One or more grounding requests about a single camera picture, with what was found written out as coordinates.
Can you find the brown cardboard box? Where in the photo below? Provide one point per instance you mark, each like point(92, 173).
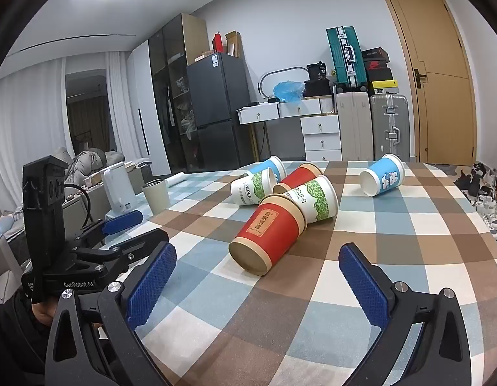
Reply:
point(234, 43)

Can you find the stack of shoe boxes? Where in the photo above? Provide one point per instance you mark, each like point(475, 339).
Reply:
point(377, 68)

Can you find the red paper cup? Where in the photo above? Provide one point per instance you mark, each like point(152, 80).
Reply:
point(298, 177)
point(268, 229)

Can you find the white wardrobe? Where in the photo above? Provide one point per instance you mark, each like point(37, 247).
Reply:
point(146, 108)

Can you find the silver suitcase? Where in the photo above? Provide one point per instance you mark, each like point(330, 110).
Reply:
point(390, 126)

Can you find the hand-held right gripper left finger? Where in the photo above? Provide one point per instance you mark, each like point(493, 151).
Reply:
point(152, 281)

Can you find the teal suitcase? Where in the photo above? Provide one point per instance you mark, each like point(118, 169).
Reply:
point(347, 56)

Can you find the oval mirror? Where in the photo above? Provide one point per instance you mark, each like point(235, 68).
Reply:
point(268, 76)

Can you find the grey padded jacket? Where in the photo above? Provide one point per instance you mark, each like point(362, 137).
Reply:
point(89, 163)

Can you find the wooden door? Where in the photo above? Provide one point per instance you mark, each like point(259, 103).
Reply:
point(433, 80)

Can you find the white electric kettle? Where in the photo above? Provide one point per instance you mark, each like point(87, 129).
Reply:
point(119, 189)

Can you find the white green leaf paper cup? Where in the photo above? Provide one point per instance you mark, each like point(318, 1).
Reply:
point(318, 199)
point(252, 188)

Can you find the checkered tablecloth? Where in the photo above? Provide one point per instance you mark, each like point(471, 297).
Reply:
point(272, 329)

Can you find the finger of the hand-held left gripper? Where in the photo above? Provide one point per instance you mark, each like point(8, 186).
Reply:
point(123, 222)
point(146, 241)

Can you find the black bag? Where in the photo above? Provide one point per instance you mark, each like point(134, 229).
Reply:
point(317, 78)

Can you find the white suitcase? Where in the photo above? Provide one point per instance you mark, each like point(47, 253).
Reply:
point(353, 124)

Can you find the dark grey refrigerator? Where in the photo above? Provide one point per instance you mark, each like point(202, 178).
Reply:
point(218, 108)

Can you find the blue plastic bag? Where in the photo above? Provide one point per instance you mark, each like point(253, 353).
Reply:
point(289, 90)

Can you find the grey-green tumbler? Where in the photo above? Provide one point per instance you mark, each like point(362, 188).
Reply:
point(156, 197)

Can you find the white drawer dresser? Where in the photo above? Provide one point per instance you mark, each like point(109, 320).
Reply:
point(312, 128)

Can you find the person's left forearm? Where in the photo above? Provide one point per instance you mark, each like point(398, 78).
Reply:
point(15, 341)

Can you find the white paper roll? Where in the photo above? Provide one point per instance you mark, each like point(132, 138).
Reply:
point(176, 179)

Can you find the red box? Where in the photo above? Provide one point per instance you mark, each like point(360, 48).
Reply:
point(217, 43)

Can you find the blue paper cup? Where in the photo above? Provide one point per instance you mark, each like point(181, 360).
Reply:
point(387, 175)
point(272, 167)

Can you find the dark glass-door cabinet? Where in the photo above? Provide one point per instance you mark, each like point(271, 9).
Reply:
point(172, 88)

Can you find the white curtain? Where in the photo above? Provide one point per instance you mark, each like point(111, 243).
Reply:
point(27, 128)

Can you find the person's left hand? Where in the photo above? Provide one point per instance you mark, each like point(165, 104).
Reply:
point(43, 311)

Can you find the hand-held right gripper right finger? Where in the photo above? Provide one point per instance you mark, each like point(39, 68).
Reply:
point(361, 285)

